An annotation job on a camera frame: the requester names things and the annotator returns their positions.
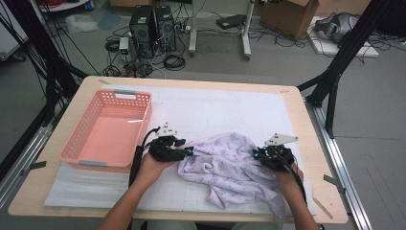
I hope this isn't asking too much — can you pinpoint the black computer tower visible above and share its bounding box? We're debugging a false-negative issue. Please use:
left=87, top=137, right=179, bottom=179
left=154, top=5, right=177, bottom=53
left=128, top=5, right=158, bottom=59

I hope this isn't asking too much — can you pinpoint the white power adapter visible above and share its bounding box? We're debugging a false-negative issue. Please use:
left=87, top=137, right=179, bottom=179
left=118, top=36, right=130, bottom=62

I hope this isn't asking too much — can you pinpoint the white stand frame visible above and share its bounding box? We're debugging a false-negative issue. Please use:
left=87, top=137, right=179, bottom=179
left=188, top=0, right=257, bottom=61

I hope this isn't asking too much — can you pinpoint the person's right hand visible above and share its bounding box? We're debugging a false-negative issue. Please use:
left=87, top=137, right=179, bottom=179
left=274, top=162, right=305, bottom=197

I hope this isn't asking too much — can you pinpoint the coiled black cable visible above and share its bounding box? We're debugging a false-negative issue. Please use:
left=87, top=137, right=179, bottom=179
left=163, top=54, right=187, bottom=72

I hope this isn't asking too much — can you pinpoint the grey metal bracket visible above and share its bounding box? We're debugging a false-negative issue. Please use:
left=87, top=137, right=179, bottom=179
left=323, top=173, right=347, bottom=195
left=20, top=160, right=48, bottom=177

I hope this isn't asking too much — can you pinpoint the lilac cat print towel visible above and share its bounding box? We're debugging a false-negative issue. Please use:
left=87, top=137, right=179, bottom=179
left=177, top=131, right=288, bottom=222

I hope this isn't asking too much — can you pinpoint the brown cardboard box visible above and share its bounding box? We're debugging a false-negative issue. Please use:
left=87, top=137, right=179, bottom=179
left=259, top=0, right=321, bottom=40

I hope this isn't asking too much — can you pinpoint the white flat board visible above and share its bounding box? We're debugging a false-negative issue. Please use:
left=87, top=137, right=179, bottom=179
left=307, top=15, right=380, bottom=58

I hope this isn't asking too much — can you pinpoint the blue sheet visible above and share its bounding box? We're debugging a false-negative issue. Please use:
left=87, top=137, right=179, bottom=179
left=97, top=9, right=124, bottom=32

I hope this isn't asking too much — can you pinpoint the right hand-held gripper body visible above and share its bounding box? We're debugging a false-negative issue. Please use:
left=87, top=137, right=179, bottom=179
left=259, top=132, right=300, bottom=173

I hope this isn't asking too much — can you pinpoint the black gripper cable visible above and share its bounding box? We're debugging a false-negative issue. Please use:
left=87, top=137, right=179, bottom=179
left=128, top=126, right=161, bottom=188
left=277, top=152, right=308, bottom=206

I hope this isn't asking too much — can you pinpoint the pink plastic basket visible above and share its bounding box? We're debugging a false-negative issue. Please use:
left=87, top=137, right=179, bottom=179
left=58, top=89, right=153, bottom=173

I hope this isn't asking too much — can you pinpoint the clear plastic bag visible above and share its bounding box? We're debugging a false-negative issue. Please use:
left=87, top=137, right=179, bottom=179
left=64, top=12, right=99, bottom=35

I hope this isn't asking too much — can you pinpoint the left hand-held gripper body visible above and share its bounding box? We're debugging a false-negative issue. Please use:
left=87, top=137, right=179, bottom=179
left=148, top=122, right=186, bottom=163

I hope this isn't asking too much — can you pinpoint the white cabinet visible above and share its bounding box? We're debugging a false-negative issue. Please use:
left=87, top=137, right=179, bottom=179
left=0, top=0, right=30, bottom=62

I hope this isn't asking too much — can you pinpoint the round white table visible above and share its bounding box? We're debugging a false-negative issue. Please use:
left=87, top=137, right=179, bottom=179
left=37, top=0, right=91, bottom=13

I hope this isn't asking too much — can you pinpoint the black flat device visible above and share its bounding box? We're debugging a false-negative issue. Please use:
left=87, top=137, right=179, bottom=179
left=215, top=13, right=248, bottom=31

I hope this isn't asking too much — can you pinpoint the grey rounded device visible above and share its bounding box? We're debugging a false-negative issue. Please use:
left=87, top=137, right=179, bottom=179
left=313, top=11, right=360, bottom=44

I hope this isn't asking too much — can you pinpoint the aluminium rail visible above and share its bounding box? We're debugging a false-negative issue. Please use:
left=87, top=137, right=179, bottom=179
left=0, top=104, right=61, bottom=209
left=304, top=98, right=373, bottom=230

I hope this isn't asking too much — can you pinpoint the person's left hand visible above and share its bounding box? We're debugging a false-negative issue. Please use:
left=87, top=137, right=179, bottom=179
left=137, top=154, right=175, bottom=190

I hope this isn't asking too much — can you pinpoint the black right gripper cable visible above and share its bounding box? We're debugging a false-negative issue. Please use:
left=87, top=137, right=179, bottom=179
left=277, top=152, right=308, bottom=206

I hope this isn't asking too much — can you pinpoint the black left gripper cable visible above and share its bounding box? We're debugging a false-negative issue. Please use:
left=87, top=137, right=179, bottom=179
left=128, top=126, right=161, bottom=188

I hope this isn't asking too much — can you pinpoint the black frame post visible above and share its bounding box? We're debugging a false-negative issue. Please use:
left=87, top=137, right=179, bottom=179
left=0, top=0, right=89, bottom=127
left=296, top=0, right=397, bottom=140

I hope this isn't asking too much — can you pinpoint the white foam grid mat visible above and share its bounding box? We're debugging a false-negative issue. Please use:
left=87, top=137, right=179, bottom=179
left=43, top=83, right=317, bottom=216

